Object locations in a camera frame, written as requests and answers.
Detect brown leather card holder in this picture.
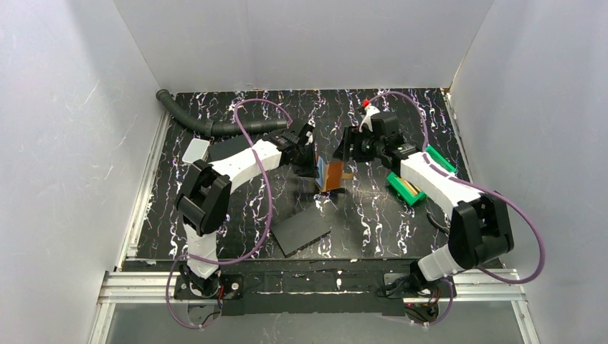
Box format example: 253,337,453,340
326,161,354,192

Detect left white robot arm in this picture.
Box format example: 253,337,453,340
175,120,318,287

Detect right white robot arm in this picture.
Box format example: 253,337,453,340
333,112,514,287

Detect green plastic card tray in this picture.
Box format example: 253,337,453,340
386,145,458,211

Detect cards in green tray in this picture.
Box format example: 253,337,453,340
399,178,421,196

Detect black foam block front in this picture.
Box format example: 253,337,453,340
270,207,331,257

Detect white plastic box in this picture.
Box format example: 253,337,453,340
182,138,210,165

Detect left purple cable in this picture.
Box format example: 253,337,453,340
164,98,295,330

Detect purple cable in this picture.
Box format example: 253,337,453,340
368,91,546,328
164,98,295,330

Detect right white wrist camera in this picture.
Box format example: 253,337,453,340
358,100,381,133

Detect black corrugated hose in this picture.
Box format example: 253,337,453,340
156,88,289,138

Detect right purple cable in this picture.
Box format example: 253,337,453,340
368,91,546,328

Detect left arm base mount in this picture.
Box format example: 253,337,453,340
169,263,244,325

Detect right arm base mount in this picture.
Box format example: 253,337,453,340
376,275,457,328

